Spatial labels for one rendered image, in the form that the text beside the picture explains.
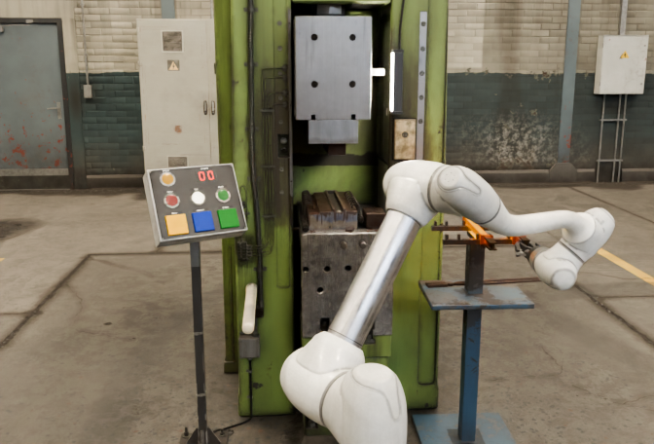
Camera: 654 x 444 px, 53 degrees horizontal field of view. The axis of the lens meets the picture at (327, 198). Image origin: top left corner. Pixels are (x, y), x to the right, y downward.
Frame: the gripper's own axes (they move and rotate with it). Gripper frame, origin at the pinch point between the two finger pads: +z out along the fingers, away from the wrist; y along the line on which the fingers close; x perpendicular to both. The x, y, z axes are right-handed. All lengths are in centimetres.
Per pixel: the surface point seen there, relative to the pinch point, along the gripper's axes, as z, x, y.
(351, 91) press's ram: 31, 54, -62
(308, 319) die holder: 24, -39, -79
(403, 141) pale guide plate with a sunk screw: 44, 32, -39
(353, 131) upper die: 31, 38, -61
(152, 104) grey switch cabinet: 547, 18, -268
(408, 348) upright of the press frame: 47, -62, -34
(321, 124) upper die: 30, 41, -74
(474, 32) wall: 633, 105, 131
